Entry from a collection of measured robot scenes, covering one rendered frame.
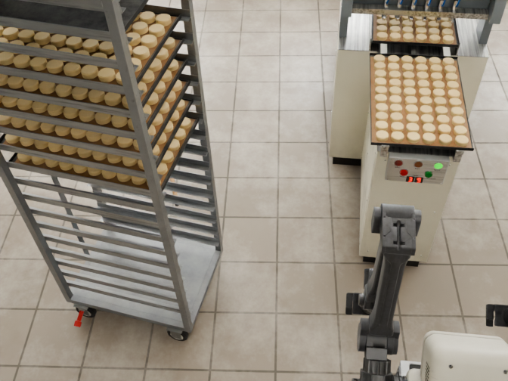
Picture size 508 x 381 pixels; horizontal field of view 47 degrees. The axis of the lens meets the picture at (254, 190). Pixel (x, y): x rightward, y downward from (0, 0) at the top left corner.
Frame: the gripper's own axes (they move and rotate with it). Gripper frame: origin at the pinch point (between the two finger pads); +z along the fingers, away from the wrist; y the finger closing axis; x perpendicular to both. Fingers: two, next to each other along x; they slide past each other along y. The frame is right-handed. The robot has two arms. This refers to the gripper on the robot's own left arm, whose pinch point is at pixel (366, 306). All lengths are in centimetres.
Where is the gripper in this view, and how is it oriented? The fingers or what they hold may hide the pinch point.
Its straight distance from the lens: 198.9
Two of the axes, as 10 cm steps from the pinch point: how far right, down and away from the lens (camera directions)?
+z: 0.8, 2.6, 9.6
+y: -9.9, -0.7, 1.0
